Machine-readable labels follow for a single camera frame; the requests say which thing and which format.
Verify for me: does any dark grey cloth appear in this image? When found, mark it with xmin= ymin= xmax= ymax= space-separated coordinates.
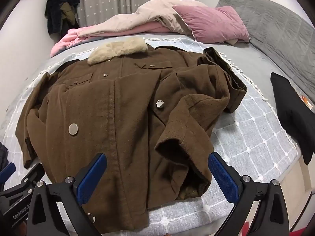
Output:
xmin=0 ymin=143 xmax=9 ymax=171

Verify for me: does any grey dotted curtain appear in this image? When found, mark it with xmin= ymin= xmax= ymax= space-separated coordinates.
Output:
xmin=71 ymin=0 xmax=195 ymax=27

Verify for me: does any pink pillow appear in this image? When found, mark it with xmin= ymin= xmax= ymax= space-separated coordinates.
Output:
xmin=172 ymin=5 xmax=251 ymax=45

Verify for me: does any light blue checked tasselled blanket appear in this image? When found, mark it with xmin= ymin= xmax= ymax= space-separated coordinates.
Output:
xmin=5 ymin=37 xmax=299 ymax=236

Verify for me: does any dark fuzzy hanging garment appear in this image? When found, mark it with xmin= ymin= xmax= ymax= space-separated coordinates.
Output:
xmin=45 ymin=0 xmax=80 ymax=35

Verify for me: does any brown coat with fur collar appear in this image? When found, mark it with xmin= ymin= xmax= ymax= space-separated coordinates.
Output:
xmin=15 ymin=42 xmax=248 ymax=236

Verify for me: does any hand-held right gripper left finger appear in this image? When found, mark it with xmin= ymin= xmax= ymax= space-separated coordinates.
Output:
xmin=26 ymin=153 xmax=107 ymax=236

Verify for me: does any small beige cloth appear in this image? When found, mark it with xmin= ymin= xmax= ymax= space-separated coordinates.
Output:
xmin=228 ymin=39 xmax=250 ymax=46

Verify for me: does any black cloth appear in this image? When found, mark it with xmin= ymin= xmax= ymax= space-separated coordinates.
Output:
xmin=270 ymin=72 xmax=315 ymax=166

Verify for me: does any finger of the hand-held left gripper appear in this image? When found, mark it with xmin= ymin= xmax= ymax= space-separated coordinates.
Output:
xmin=21 ymin=163 xmax=45 ymax=195
xmin=0 ymin=162 xmax=17 ymax=190

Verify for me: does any olive hanging garment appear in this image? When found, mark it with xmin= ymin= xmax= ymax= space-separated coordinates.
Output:
xmin=61 ymin=2 xmax=80 ymax=30

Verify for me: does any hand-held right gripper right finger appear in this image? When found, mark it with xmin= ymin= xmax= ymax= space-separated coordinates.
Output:
xmin=208 ymin=152 xmax=289 ymax=236

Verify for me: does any beige and pink duvet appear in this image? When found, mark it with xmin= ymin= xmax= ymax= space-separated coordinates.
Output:
xmin=50 ymin=0 xmax=209 ymax=57

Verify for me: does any bed with grey sheet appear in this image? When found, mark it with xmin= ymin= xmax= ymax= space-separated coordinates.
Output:
xmin=0 ymin=31 xmax=315 ymax=236

